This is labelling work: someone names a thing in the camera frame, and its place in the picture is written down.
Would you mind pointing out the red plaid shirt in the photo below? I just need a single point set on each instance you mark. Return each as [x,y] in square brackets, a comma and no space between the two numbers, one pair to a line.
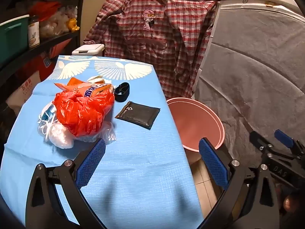
[143,45]

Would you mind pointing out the blue face mask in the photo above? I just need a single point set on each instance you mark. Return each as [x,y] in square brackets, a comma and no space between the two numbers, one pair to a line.
[48,112]

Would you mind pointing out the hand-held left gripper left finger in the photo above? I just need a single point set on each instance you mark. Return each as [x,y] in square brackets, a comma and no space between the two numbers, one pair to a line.
[91,164]

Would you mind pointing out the glass jar with label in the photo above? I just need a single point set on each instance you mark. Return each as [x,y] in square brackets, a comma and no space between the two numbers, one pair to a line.
[33,35]

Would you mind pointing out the pink plastic bin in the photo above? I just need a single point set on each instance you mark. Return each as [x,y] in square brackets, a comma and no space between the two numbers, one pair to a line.
[195,124]

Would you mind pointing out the orange snack packet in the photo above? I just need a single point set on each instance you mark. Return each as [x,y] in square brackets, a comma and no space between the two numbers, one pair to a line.
[93,91]

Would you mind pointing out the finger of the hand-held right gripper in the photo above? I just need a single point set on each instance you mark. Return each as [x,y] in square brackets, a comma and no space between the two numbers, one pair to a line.
[283,138]
[256,138]

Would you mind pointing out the yellow plastic bag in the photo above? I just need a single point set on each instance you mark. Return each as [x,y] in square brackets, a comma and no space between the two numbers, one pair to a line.
[72,25]

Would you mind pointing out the white sack with red print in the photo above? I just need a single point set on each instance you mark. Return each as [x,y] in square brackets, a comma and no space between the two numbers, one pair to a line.
[23,88]

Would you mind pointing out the person's right hand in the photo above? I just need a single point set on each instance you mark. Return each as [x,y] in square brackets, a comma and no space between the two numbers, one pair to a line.
[289,204]

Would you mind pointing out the clear plastic bag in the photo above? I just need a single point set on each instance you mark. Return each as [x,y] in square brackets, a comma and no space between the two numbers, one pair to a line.
[59,136]

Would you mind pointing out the white pedal bin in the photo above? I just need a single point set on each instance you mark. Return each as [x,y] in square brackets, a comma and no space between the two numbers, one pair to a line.
[88,49]

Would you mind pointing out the red cardboard box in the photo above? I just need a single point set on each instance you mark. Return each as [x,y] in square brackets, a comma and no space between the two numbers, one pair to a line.
[45,64]

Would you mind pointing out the black foil pouch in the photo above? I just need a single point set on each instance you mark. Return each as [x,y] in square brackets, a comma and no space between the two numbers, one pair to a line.
[138,114]

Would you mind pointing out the clear bag of white items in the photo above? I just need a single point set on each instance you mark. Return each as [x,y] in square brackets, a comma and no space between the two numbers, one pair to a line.
[50,26]

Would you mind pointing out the grey cloth cover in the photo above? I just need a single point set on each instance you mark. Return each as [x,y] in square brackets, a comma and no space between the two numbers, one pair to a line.
[250,76]

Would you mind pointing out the green storage box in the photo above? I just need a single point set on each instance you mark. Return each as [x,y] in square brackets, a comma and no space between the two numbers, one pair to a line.
[12,38]

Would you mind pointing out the black elastic band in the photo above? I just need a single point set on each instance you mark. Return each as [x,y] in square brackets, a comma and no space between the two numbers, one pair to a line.
[119,97]

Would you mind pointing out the red plastic bag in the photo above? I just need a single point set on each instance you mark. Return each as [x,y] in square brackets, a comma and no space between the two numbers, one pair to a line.
[78,114]

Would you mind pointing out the blue tablecloth with white wings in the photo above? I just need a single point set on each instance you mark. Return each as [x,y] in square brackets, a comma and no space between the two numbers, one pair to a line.
[133,148]

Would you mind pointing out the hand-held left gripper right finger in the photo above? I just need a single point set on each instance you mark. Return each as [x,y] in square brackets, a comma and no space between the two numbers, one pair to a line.
[213,164]

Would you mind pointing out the black shelf rack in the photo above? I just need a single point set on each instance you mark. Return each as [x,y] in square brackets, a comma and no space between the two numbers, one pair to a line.
[59,36]

